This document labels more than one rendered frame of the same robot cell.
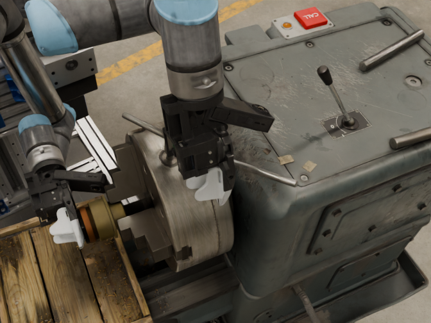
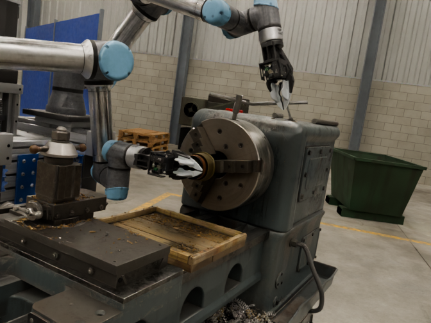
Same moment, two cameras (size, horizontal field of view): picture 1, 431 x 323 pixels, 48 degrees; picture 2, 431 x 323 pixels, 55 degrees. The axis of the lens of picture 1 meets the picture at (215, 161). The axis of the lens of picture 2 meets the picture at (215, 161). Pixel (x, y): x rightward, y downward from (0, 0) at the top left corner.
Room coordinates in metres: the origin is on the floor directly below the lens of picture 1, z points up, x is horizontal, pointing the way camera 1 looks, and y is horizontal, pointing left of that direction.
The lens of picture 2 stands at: (-0.61, 0.87, 1.28)
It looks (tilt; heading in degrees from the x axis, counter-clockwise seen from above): 8 degrees down; 328
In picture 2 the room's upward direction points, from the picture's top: 8 degrees clockwise
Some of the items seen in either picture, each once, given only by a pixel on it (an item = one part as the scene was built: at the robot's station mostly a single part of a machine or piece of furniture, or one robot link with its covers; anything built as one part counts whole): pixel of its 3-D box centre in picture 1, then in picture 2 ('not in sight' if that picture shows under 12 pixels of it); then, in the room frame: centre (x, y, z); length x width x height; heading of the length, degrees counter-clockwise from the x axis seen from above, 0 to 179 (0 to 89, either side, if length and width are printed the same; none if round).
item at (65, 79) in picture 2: not in sight; (70, 70); (1.11, 0.51, 1.33); 0.13 x 0.12 x 0.14; 118
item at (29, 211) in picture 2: not in sight; (64, 207); (0.36, 0.65, 0.99); 0.20 x 0.10 x 0.05; 118
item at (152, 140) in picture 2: not in sight; (144, 140); (8.28, -2.78, 0.22); 1.25 x 0.86 x 0.44; 138
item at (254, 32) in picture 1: (247, 42); not in sight; (0.90, -0.05, 1.24); 0.09 x 0.08 x 0.03; 118
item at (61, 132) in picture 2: not in sight; (61, 134); (0.35, 0.68, 1.17); 0.04 x 0.04 x 0.03
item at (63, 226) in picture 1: (65, 227); (186, 163); (0.47, 0.29, 1.09); 0.09 x 0.06 x 0.03; 28
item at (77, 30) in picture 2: not in sight; (50, 86); (7.42, -0.52, 1.18); 4.12 x 0.80 x 2.35; 7
